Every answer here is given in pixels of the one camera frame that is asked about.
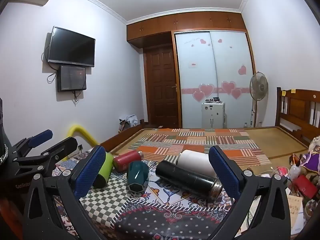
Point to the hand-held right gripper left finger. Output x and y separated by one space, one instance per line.
88 172

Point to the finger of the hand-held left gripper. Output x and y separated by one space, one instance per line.
62 145
40 136

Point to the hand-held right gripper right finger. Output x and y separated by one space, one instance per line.
225 171

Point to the teal cup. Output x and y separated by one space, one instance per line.
137 173

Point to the lime green cup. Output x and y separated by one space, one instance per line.
103 168

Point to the white cup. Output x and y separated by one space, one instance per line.
197 164

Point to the yellow foam tube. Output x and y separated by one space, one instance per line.
83 136

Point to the green checkered cloth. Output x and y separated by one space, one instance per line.
110 202

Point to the black insulated bottle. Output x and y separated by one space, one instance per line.
186 178

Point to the red insulated bottle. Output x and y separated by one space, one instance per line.
127 160

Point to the patchwork striped blanket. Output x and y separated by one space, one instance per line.
195 141

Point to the wooden bed footboard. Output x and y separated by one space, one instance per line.
120 136

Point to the small white cabinet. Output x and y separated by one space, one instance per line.
212 116

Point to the grey bag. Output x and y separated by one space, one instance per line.
128 122

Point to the clear plastic bottle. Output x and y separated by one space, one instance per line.
294 170

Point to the sheet of paper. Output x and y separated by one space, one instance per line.
295 210

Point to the red box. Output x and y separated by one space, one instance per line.
306 186

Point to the purple dressed doll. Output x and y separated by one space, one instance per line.
312 157

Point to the standing fan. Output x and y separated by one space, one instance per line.
258 85

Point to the wooden bed headboard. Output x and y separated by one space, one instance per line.
297 110

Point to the brown wooden door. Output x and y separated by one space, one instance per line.
161 87

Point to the wooden wardrobe with sliding doors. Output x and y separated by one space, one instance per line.
212 62

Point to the small wall-mounted monitor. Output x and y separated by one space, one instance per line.
71 78

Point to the wall-mounted television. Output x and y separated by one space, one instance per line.
71 47

